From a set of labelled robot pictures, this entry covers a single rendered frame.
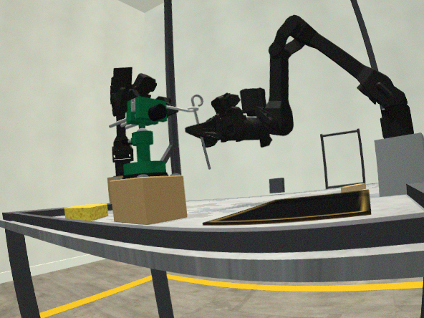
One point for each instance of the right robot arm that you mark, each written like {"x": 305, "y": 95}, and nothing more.
{"x": 144, "y": 84}

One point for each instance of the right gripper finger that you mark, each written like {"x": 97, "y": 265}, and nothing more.
{"x": 169, "y": 111}
{"x": 131, "y": 94}

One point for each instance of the black flat mat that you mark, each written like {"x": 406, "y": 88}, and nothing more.
{"x": 309, "y": 208}

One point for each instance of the brown wooden block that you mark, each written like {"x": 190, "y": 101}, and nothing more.
{"x": 148, "y": 200}

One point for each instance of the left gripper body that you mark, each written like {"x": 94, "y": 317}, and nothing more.
{"x": 234, "y": 125}

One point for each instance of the yellow sponge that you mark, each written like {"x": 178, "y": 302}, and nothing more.
{"x": 86, "y": 214}

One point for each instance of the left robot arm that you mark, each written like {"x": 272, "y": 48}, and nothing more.
{"x": 276, "y": 116}

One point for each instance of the green bench vise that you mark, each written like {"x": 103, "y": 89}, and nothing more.
{"x": 143, "y": 139}

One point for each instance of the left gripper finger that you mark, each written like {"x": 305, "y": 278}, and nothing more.
{"x": 205, "y": 139}
{"x": 210, "y": 129}

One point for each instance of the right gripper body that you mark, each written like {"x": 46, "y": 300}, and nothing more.
{"x": 122, "y": 96}

